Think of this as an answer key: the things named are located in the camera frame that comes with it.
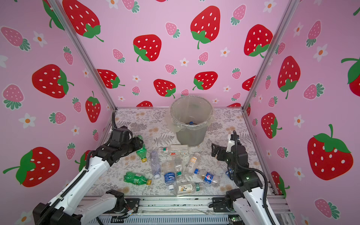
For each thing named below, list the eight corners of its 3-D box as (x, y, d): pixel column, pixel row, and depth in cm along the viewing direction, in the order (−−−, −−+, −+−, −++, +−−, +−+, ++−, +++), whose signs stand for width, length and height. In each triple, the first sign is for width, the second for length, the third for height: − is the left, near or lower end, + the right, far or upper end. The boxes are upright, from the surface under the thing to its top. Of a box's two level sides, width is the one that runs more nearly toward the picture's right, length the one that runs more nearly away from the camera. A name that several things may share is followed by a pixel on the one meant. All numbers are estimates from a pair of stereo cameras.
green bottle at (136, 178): (125, 181, 84) (122, 178, 80) (129, 173, 87) (126, 170, 83) (149, 188, 82) (147, 186, 77) (153, 180, 85) (151, 177, 80)
